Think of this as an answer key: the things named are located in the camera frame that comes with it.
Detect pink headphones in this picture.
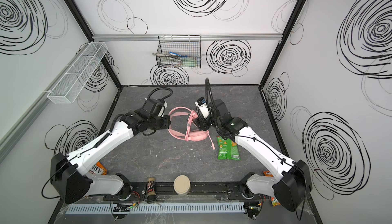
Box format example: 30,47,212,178
168,106,215,150

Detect pink headphone cable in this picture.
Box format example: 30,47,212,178
184,111,198,142

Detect green snack bag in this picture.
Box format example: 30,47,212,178
216,137,241,161

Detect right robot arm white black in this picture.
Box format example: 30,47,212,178
195,78,313,220

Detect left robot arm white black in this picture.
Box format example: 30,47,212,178
48,87,173,204

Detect black wire basket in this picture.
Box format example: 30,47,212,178
153,35,202,69

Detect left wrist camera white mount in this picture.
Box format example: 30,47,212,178
158,101,167,117

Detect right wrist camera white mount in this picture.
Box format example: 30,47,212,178
195,97,209,120

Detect clear plastic wall shelf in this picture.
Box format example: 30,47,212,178
47,42,108,104

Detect orange snack bag right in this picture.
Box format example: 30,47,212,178
263,170,281,207

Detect small brown bottle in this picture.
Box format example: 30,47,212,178
146,177,156,204

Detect beige round lid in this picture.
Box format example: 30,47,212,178
173,175,191,196

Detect orange white snack bag left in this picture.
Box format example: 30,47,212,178
88,162,108,175

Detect white slotted cable duct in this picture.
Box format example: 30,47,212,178
65,202,245,214

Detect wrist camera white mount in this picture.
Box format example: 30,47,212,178
195,97,209,120
158,101,167,117

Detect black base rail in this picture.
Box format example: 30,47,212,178
125,182,268,203

